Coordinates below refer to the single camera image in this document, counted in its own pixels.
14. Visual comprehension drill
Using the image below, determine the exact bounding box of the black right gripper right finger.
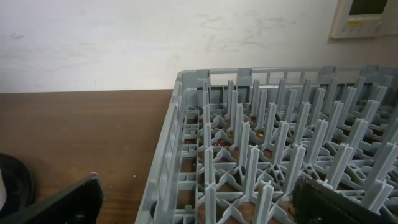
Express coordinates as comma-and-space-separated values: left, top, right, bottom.
292, 176, 396, 224

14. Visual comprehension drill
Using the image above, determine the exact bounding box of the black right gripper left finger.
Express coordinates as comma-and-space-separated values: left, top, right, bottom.
1, 173, 104, 224

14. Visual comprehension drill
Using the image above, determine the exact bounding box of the white ceramic cup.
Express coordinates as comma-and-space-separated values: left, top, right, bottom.
0, 174, 7, 210

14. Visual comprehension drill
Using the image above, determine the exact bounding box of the grey plastic dishwasher rack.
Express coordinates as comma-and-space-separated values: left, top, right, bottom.
136, 65, 397, 223

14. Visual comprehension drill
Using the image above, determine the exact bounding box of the round black serving tray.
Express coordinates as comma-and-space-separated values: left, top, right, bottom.
1, 153, 35, 219

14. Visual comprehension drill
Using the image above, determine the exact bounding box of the beige wall control panel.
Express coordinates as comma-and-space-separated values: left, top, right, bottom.
330, 0, 397, 39

